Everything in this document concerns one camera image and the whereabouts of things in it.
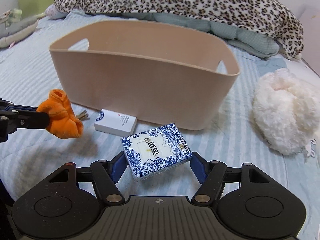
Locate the leopard print blanket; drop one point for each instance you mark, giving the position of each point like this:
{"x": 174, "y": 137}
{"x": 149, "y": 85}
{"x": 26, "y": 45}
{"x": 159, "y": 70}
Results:
{"x": 267, "y": 17}

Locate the white fluffy plush toy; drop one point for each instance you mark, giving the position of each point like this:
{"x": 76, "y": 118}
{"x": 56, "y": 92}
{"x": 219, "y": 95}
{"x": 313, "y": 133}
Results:
{"x": 286, "y": 110}

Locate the brown hair clip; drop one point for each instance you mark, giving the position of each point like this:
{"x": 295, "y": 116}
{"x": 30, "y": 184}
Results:
{"x": 82, "y": 116}

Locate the orange plush sock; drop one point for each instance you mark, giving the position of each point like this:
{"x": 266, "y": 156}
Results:
{"x": 62, "y": 121}

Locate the grey plush toy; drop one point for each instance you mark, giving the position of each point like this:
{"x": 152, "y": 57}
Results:
{"x": 14, "y": 29}

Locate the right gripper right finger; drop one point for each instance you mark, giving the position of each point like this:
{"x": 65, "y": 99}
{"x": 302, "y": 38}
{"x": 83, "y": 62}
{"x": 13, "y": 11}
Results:
{"x": 210, "y": 175}

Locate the white card box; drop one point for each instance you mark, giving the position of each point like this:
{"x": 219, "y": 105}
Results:
{"x": 115, "y": 123}

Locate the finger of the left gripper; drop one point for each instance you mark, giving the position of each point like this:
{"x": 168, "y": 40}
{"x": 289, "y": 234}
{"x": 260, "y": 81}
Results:
{"x": 32, "y": 120}
{"x": 21, "y": 108}

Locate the beige plastic storage bin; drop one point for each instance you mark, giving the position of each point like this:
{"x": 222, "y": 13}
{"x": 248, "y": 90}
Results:
{"x": 159, "y": 73}

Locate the teal quilted comforter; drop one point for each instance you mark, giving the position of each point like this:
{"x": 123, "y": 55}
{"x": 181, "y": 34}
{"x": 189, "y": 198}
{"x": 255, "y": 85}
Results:
{"x": 256, "y": 44}

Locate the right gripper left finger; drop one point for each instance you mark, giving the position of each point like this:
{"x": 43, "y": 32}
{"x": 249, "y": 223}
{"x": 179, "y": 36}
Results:
{"x": 105, "y": 176}

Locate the blue white tissue pack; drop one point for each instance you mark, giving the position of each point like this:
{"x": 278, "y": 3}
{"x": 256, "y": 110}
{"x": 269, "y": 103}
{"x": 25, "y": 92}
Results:
{"x": 156, "y": 150}

